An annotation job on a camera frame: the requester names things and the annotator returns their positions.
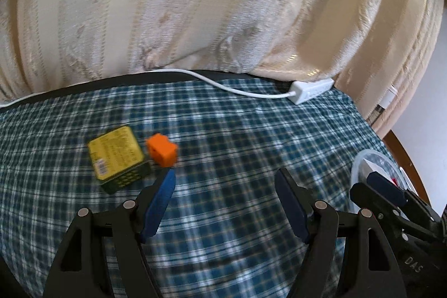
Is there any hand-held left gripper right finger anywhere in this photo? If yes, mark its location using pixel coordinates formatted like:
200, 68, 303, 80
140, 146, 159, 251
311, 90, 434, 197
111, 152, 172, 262
274, 168, 407, 298

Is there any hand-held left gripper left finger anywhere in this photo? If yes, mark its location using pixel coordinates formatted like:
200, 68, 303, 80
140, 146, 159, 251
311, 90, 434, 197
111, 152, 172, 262
42, 168, 176, 298

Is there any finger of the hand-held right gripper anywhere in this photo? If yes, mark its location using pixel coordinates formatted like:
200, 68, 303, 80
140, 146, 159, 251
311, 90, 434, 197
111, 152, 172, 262
367, 171, 441, 222
350, 183, 437, 240

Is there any clear plastic container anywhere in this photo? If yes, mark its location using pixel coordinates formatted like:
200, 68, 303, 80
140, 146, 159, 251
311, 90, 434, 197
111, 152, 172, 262
350, 149, 414, 215

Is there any orange toy block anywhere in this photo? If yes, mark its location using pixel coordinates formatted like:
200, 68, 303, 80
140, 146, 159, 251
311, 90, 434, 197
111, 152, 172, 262
146, 133, 179, 166

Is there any brown wooden furniture edge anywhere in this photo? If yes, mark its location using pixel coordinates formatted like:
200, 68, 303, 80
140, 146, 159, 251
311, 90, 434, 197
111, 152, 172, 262
382, 130, 431, 202

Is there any yellow green box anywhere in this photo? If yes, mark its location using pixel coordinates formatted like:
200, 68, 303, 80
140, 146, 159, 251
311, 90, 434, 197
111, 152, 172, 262
87, 125, 152, 194

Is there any blue plaid cloth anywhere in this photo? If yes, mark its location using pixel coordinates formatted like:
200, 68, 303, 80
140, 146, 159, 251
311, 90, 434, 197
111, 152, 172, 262
0, 78, 420, 298

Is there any white power strip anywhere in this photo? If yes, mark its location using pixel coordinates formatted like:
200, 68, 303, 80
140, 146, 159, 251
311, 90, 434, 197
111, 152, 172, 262
290, 78, 335, 105

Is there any white power cable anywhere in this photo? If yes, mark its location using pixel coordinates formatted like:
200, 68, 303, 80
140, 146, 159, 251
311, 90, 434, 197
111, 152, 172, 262
0, 68, 297, 108

